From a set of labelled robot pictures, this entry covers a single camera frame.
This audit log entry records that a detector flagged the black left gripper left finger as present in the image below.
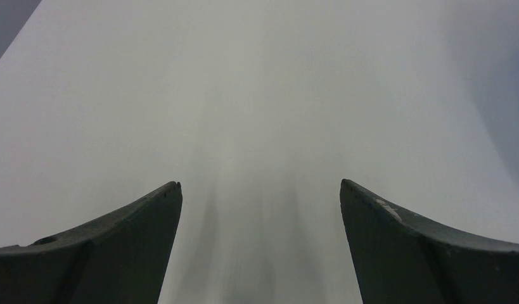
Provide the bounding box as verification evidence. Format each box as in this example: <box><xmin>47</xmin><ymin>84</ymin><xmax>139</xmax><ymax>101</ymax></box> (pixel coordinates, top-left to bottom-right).
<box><xmin>0</xmin><ymin>182</ymin><xmax>183</xmax><ymax>303</ymax></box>

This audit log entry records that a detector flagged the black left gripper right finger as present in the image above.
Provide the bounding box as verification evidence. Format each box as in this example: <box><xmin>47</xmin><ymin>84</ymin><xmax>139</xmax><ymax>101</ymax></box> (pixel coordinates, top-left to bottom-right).
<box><xmin>340</xmin><ymin>179</ymin><xmax>519</xmax><ymax>303</ymax></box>

